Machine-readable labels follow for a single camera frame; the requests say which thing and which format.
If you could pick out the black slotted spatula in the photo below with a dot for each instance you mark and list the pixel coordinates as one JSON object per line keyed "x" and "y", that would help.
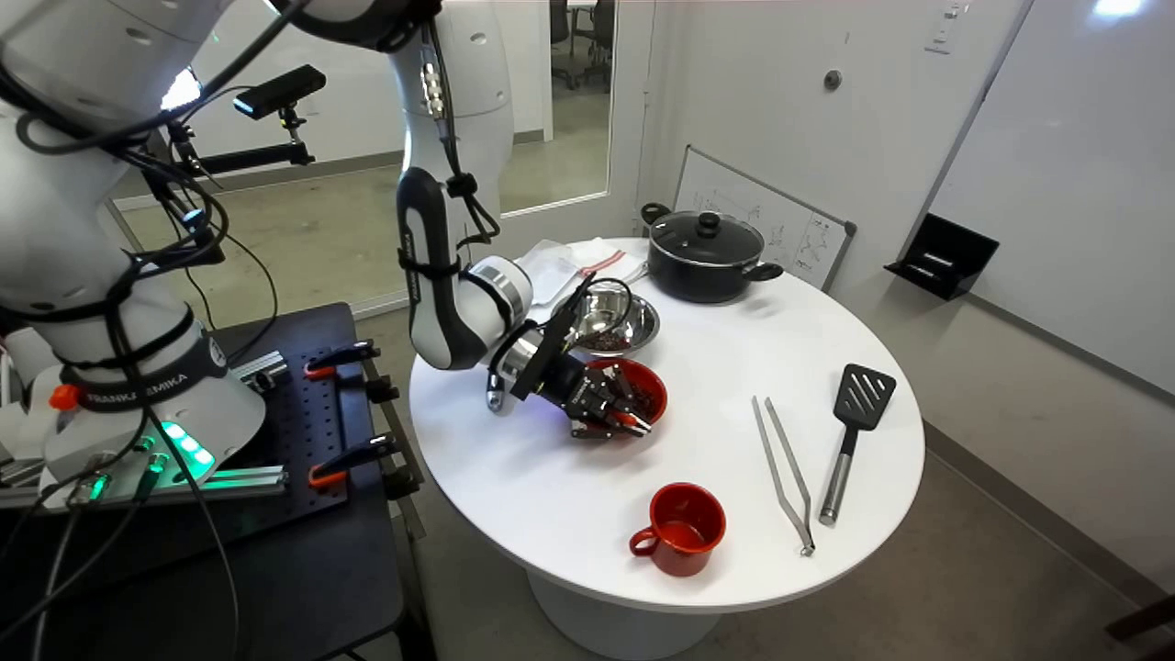
{"x": 863, "y": 394}

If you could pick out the white switch plate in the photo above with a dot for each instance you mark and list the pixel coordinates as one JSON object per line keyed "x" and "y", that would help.
{"x": 944, "y": 33}

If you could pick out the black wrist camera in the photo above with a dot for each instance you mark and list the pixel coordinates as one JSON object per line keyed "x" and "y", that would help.
{"x": 553, "y": 344}

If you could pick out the white cloth red stripes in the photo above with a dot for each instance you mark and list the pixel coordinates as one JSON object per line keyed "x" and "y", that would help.
{"x": 617, "y": 266}

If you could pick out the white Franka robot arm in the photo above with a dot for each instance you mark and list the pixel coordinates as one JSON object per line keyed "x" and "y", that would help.
{"x": 461, "y": 305}

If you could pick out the orange round knob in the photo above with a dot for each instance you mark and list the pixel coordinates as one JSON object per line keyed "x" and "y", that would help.
{"x": 62, "y": 398}

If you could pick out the round door lock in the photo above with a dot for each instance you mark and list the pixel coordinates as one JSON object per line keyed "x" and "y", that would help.
{"x": 832, "y": 78}

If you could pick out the black pot lid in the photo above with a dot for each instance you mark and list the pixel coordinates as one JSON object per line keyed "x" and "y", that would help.
{"x": 702, "y": 241}

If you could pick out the white table pedestal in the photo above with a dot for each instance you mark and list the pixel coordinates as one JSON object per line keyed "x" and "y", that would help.
{"x": 625, "y": 635}

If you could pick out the black cooking pot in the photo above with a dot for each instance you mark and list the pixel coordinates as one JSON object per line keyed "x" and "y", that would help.
{"x": 698, "y": 283}

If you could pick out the black wall holder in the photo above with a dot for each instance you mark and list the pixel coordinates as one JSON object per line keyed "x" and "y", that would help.
{"x": 941, "y": 258}

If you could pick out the silver metal bowl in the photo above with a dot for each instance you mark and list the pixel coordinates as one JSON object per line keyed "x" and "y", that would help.
{"x": 608, "y": 318}

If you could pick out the aluminium rail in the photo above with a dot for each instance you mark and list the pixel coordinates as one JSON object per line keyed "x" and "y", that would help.
{"x": 245, "y": 479}

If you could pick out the small framed whiteboard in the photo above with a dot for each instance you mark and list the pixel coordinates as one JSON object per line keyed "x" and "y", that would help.
{"x": 794, "y": 234}

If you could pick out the LED light panel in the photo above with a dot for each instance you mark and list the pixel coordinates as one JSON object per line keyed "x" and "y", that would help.
{"x": 181, "y": 91}

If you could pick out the red cup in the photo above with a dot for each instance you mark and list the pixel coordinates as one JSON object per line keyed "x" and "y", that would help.
{"x": 684, "y": 539}

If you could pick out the dark beans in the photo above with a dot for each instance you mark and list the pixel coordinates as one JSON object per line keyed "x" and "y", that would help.
{"x": 638, "y": 390}

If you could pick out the red bowl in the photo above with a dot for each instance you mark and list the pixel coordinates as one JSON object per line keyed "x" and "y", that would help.
{"x": 655, "y": 387}

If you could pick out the orange black clamp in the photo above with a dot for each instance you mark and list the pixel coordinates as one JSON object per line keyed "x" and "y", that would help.
{"x": 329, "y": 475}
{"x": 325, "y": 365}

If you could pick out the black stereo camera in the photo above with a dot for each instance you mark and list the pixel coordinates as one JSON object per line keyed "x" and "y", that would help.
{"x": 279, "y": 92}

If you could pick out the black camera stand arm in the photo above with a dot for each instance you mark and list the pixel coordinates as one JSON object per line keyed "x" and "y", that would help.
{"x": 245, "y": 158}

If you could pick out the black robot cart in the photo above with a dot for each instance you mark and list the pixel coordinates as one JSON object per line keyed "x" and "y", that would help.
{"x": 317, "y": 573}

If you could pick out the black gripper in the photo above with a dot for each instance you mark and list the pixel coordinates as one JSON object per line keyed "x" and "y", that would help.
{"x": 582, "y": 390}

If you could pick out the metal tongs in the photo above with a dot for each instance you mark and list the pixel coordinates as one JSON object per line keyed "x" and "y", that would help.
{"x": 804, "y": 539}

